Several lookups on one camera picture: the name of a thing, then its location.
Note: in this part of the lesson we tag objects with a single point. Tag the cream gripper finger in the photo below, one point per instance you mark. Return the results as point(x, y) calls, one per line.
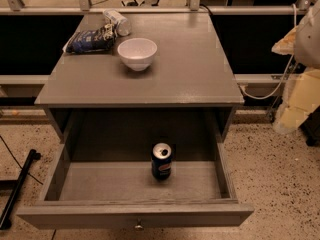
point(300, 98)
point(286, 45)

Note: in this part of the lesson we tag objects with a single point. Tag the blue pepsi can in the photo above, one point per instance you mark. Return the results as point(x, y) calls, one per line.
point(161, 159)

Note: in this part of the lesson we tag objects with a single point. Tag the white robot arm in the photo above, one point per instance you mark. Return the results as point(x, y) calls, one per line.
point(307, 43)

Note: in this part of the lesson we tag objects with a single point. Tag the open grey top drawer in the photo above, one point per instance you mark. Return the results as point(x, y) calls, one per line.
point(102, 174)

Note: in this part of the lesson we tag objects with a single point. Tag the grey wooden cabinet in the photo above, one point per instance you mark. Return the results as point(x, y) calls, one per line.
point(169, 59)

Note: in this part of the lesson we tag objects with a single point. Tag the white ceramic bowl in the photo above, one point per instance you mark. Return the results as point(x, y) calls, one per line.
point(137, 53)

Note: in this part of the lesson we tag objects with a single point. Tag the clear plastic water bottle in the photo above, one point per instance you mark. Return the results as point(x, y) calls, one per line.
point(122, 24)

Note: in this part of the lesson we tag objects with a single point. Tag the blue chip bag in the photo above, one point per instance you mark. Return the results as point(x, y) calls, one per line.
point(87, 41)

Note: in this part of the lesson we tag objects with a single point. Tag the black floor bar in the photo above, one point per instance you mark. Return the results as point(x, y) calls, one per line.
point(5, 222)

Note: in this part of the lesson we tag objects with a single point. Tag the grey metal railing frame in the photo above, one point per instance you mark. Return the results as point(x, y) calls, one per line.
point(160, 4)

